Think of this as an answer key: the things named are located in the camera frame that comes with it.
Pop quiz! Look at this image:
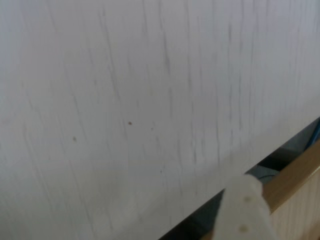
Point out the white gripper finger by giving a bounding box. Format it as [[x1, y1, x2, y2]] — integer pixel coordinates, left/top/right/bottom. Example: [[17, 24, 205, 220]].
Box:
[[211, 174, 274, 240]]

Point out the light wooden furniture panel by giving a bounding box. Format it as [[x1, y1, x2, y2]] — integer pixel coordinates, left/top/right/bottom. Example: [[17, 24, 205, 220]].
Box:
[[206, 138, 320, 240]]

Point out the blue cable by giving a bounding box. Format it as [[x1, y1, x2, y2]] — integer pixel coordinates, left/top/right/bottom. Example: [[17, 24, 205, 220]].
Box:
[[303, 121, 320, 151]]

